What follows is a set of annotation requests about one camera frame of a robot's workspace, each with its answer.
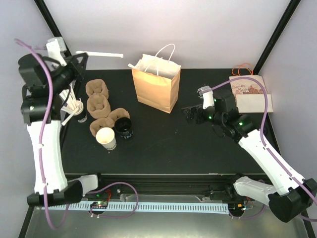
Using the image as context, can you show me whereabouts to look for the white stirrer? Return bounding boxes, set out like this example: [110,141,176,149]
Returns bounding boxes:
[76,51,123,58]

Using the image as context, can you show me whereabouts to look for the brown paper takeout bag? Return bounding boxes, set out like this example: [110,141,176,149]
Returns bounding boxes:
[128,44,181,114]

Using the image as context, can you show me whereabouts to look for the brown pulp cup carrier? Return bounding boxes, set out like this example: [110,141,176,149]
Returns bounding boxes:
[90,108,130,137]

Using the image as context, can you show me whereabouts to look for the stack of black cup lids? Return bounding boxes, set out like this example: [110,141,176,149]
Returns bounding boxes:
[114,117,133,139]

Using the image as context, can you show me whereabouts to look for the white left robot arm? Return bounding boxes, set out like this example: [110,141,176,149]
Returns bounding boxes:
[18,53,106,206]

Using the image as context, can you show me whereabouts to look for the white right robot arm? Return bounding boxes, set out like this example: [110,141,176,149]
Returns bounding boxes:
[182,86,317,223]

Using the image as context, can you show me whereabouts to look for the white paper coffee cup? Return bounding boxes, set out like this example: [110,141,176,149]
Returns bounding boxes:
[96,127,117,151]

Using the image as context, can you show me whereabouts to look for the cup of white wrapped stirrers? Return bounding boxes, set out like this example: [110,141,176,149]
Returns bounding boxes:
[59,83,88,126]

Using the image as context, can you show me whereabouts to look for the stack of pulp cup carriers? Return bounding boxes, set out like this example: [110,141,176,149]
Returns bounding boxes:
[85,79,111,119]

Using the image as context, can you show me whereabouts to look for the printed paper bag orange handles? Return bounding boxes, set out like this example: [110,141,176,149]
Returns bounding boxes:
[229,63,267,113]

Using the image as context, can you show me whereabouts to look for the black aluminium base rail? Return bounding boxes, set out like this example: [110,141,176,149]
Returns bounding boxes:
[64,173,248,201]

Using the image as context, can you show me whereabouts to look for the black left frame post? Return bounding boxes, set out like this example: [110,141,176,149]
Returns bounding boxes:
[33,0,82,77]

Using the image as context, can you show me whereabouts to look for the black frame post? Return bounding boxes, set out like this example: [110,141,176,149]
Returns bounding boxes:
[33,0,82,77]
[253,0,301,74]

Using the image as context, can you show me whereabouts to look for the light blue cable duct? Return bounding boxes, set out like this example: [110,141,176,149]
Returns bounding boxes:
[42,200,229,215]

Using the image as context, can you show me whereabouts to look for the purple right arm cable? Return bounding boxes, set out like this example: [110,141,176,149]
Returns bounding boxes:
[203,76,317,223]

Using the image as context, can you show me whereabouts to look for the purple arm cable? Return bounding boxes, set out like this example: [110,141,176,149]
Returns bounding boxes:
[203,76,317,223]
[14,38,139,231]

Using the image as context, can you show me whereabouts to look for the black right frame post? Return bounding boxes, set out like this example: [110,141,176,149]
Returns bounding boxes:
[253,0,301,74]

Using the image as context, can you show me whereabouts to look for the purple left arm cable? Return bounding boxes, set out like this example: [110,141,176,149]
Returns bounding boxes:
[14,38,139,231]

